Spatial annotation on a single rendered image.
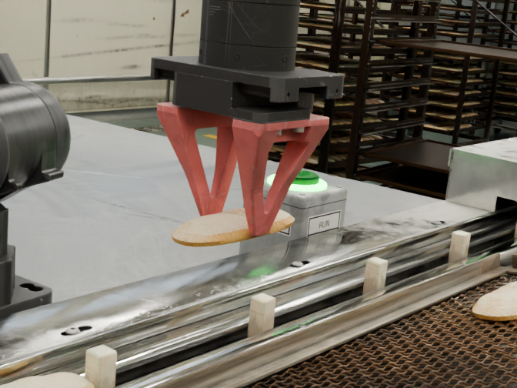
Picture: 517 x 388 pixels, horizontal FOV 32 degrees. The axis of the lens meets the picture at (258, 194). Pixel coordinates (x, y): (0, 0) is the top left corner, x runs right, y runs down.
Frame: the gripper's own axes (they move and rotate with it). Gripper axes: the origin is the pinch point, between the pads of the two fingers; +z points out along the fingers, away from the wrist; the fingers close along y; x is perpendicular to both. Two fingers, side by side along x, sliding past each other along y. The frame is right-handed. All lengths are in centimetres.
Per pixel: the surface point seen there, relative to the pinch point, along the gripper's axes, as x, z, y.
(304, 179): -23.1, 3.0, 12.1
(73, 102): -338, 74, 442
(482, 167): -45.3, 3.0, 5.6
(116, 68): -374, 52, 441
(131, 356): 6.0, 8.5, 2.2
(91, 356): 10.4, 6.7, 0.7
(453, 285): -12.3, 4.7, -9.0
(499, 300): -7.8, 3.1, -14.3
